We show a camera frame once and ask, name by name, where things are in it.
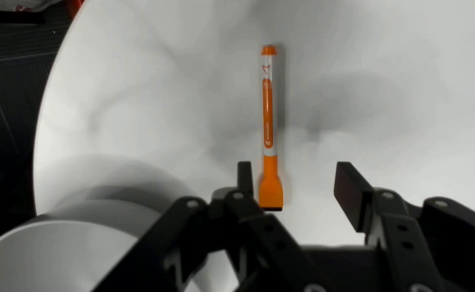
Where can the grey round bowl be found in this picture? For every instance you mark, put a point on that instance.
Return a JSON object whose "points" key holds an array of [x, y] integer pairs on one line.
{"points": [[31, 254]]}

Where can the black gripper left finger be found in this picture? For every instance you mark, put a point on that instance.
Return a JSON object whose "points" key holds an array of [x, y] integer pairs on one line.
{"points": [[194, 238]]}

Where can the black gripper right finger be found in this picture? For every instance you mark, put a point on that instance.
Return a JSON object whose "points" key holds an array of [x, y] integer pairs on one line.
{"points": [[442, 244]]}

